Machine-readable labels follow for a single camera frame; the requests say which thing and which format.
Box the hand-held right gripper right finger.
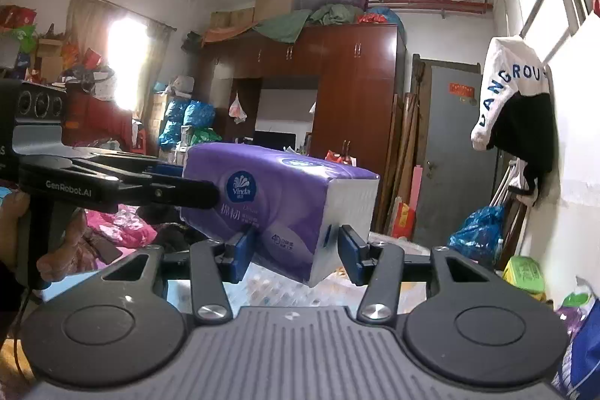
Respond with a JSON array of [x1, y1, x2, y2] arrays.
[[338, 226, 504, 326]]

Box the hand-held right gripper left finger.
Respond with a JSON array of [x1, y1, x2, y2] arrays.
[[100, 229, 256, 326]]

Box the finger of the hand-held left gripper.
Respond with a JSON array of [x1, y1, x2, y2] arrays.
[[117, 174, 222, 213], [77, 153, 187, 180]]

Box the purple tissue pack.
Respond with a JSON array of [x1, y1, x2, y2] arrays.
[[180, 142, 381, 288]]

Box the person's left hand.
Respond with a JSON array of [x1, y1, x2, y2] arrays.
[[0, 189, 88, 291]]

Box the light blue table mat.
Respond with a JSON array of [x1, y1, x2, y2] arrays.
[[165, 231, 472, 319]]

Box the pile of blue plastic bags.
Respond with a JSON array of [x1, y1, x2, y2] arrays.
[[158, 100, 217, 148]]

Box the red cabinet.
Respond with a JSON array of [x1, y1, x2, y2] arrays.
[[61, 91, 138, 148]]

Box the pink floral blanket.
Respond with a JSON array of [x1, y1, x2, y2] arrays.
[[82, 202, 161, 252]]

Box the cluttered shelf of packets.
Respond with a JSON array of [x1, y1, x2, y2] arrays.
[[0, 4, 116, 88]]

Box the small white red plastic bag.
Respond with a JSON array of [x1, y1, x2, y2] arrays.
[[228, 93, 249, 124]]

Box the pink board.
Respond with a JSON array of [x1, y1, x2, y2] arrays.
[[411, 165, 423, 214]]

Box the black monitor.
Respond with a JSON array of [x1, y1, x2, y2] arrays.
[[255, 130, 297, 150]]

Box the large red white plastic bag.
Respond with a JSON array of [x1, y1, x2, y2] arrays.
[[325, 149, 358, 167]]

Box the beige curtain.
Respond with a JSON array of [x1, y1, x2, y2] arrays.
[[66, 0, 175, 124]]

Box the wooden planks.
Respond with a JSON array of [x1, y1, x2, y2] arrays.
[[375, 93, 423, 234]]

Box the blue plastic bag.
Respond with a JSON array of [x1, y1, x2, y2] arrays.
[[447, 205, 508, 264]]

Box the grey metal door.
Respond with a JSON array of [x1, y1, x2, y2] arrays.
[[412, 55, 500, 248]]

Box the small cardboard box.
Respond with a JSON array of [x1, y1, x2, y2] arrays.
[[208, 9, 256, 30]]

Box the brown wooden wardrobe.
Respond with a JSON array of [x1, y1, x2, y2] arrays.
[[194, 22, 407, 213]]

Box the folded metal rack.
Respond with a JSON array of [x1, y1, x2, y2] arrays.
[[490, 160, 522, 210]]

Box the green cloth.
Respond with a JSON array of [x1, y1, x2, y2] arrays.
[[253, 3, 372, 45]]

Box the large cardboard box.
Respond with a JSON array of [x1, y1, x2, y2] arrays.
[[253, 0, 302, 24]]

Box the purple printed pack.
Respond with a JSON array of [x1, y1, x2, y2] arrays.
[[555, 283, 600, 337]]

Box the white and black hoodie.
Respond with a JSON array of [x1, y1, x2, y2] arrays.
[[470, 35, 557, 207]]

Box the blue shopping bag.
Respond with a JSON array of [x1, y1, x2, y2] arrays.
[[552, 297, 600, 400]]

